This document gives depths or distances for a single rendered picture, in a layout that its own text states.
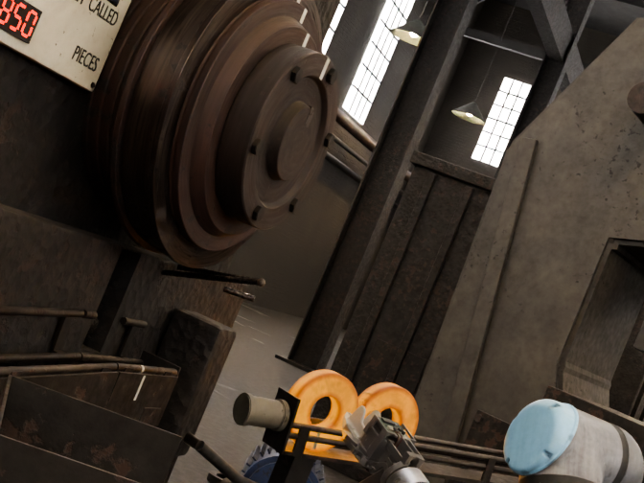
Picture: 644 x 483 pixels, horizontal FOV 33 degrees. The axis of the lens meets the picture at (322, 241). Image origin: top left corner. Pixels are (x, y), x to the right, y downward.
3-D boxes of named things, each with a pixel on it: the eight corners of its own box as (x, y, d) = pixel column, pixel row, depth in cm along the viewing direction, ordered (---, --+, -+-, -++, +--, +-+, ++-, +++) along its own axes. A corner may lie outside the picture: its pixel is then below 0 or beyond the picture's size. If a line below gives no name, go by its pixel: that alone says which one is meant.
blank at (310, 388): (295, 362, 202) (305, 367, 199) (359, 376, 211) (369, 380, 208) (270, 440, 203) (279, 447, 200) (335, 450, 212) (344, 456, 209)
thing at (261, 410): (228, 419, 198) (238, 387, 198) (268, 425, 203) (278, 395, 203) (243, 429, 193) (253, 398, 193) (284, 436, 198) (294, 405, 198)
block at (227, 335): (116, 432, 185) (171, 304, 185) (138, 432, 192) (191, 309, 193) (167, 459, 181) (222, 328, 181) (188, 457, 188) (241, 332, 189)
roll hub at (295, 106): (191, 199, 150) (268, 15, 150) (264, 233, 176) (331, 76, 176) (224, 214, 148) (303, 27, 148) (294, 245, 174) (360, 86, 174)
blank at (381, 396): (359, 376, 211) (369, 381, 208) (418, 387, 220) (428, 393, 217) (335, 450, 212) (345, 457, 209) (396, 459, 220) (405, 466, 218)
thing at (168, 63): (70, 225, 144) (206, -95, 145) (215, 271, 188) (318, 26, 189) (108, 242, 142) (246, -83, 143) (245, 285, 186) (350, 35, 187)
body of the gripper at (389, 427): (402, 421, 193) (434, 464, 183) (377, 458, 195) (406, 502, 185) (371, 411, 189) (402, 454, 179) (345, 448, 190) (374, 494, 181)
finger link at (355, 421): (360, 393, 198) (382, 424, 191) (343, 418, 200) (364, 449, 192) (348, 389, 197) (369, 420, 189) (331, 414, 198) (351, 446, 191)
